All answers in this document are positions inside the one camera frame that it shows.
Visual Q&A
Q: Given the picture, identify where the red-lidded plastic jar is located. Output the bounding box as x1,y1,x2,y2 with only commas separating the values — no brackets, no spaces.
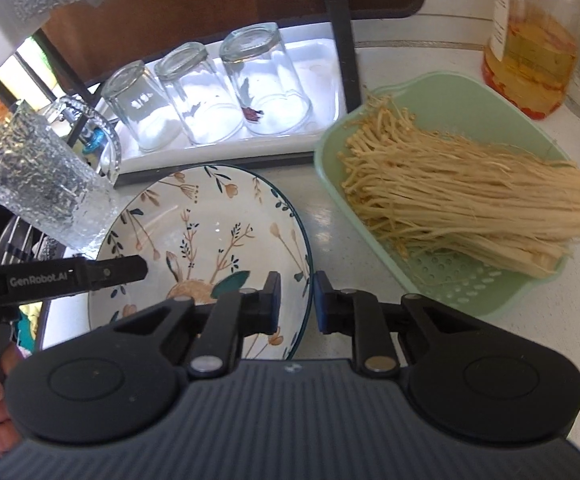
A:
482,0,580,120

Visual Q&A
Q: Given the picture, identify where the hammered clear glass cup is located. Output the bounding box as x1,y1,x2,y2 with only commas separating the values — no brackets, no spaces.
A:
0,102,121,261

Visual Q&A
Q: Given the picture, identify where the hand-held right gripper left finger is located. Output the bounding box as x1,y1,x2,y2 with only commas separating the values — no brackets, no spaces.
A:
95,271,283,378

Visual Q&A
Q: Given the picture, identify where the green plastic colander basket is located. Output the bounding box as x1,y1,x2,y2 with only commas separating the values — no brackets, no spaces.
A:
314,71,580,318

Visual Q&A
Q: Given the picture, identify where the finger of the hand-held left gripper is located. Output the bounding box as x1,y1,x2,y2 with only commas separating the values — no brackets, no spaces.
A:
76,254,149,295

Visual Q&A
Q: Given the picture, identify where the black metal rack frame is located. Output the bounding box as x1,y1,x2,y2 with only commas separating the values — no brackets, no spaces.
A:
0,0,363,188

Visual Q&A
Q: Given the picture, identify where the enoki mushroom bunch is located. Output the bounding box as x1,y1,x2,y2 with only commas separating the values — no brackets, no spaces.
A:
339,92,580,280

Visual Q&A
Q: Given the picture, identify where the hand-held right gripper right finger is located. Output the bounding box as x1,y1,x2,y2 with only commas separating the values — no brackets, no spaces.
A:
313,270,493,379

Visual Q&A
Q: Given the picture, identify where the metal sink rack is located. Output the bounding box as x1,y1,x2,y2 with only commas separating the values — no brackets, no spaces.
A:
0,214,73,263

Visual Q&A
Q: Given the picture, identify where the brown wooden cutting board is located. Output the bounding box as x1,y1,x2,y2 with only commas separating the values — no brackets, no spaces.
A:
40,0,428,83

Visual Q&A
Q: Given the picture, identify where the white drip tray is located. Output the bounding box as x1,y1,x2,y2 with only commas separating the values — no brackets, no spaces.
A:
97,36,345,173

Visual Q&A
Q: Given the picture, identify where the small blue object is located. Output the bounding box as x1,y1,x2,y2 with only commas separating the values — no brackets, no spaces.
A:
82,127,107,157

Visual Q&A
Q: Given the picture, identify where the smooth clear drinking glass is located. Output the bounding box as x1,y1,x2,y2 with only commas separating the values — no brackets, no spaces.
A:
154,41,245,146
101,60,183,153
219,24,313,137

